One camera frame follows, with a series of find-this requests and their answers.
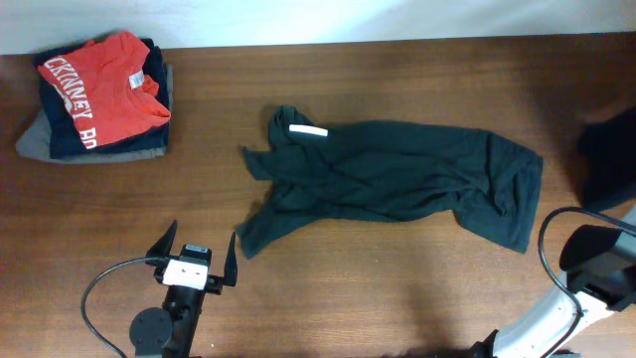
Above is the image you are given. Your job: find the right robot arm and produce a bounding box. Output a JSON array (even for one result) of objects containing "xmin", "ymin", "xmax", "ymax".
[{"xmin": 467, "ymin": 207, "xmax": 635, "ymax": 358}]

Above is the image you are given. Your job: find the folded grey garment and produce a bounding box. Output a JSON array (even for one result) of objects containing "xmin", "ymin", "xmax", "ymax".
[{"xmin": 16, "ymin": 57, "xmax": 171, "ymax": 164}]

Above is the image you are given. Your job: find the dark green t-shirt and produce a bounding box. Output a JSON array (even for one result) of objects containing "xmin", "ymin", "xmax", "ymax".
[{"xmin": 237, "ymin": 106, "xmax": 543, "ymax": 259}]

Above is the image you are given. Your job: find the black garment pile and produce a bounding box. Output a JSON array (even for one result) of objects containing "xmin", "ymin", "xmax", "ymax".
[{"xmin": 577, "ymin": 107, "xmax": 635, "ymax": 212}]

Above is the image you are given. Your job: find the folded red printed t-shirt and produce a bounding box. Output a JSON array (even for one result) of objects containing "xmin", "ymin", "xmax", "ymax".
[{"xmin": 34, "ymin": 31, "xmax": 171, "ymax": 159}]

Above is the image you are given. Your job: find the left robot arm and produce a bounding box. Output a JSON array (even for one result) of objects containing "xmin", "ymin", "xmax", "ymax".
[{"xmin": 129, "ymin": 222, "xmax": 238, "ymax": 358}]

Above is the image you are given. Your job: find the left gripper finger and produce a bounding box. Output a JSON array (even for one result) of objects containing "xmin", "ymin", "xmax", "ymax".
[
  {"xmin": 223, "ymin": 232, "xmax": 238, "ymax": 286},
  {"xmin": 146, "ymin": 220, "xmax": 178, "ymax": 259}
]

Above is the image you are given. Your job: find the folded navy blue garment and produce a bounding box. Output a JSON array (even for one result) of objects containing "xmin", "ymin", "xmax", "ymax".
[{"xmin": 39, "ymin": 38, "xmax": 170, "ymax": 159}]

